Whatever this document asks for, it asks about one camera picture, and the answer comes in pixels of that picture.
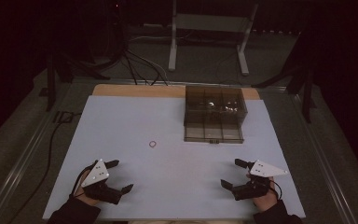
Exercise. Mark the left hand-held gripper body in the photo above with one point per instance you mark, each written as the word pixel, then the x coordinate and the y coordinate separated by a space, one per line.
pixel 97 174

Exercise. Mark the white table sheet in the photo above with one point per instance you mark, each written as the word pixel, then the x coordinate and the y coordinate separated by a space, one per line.
pixel 167 180

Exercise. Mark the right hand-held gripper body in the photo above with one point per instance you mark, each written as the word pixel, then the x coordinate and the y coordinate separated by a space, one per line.
pixel 262 169

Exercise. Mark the person's right hand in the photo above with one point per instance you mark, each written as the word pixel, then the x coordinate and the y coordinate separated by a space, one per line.
pixel 268 200

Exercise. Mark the aluminium frame rail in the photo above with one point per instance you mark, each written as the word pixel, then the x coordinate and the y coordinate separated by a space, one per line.
pixel 323 161
pixel 18 161

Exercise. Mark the clear brown compartment box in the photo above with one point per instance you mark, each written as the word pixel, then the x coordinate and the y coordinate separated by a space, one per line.
pixel 214 124

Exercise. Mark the person's left hand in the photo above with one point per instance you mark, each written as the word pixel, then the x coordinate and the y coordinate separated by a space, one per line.
pixel 81 195

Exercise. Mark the black tripod stand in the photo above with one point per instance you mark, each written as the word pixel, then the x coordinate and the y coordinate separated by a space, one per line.
pixel 51 77
pixel 306 84

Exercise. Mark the white metal stand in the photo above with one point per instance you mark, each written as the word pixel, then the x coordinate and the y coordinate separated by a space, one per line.
pixel 209 22

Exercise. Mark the shiny small jewellery piece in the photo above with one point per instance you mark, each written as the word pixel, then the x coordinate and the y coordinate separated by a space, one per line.
pixel 211 104
pixel 231 109

